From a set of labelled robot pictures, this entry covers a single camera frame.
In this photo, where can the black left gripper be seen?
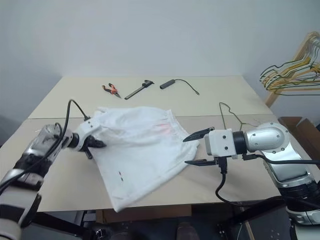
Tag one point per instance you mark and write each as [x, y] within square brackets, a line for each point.
[87, 143]

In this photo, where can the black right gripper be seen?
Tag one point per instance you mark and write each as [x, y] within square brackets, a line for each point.
[216, 160]

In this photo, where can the white shorts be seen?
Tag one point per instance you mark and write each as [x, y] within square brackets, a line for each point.
[140, 155]

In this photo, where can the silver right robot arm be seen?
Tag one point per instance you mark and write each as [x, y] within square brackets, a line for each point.
[270, 137]

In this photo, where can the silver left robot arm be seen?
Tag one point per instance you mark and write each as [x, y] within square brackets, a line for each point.
[30, 155]

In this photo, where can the wooden hanger rack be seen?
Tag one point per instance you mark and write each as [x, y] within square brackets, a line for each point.
[271, 97]

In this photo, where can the black caliper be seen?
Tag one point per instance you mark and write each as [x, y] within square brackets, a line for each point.
[136, 92]

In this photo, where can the flat brown cardboard sheet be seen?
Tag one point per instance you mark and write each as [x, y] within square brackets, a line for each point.
[140, 215]

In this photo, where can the brown cardboard box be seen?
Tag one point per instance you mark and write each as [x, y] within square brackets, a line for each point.
[307, 135]

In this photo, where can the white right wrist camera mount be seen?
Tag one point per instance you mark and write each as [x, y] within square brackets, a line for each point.
[220, 142]

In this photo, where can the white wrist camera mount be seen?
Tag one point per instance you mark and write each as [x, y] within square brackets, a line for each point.
[220, 142]
[87, 127]

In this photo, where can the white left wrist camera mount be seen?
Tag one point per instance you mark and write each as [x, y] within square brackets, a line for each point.
[87, 127]

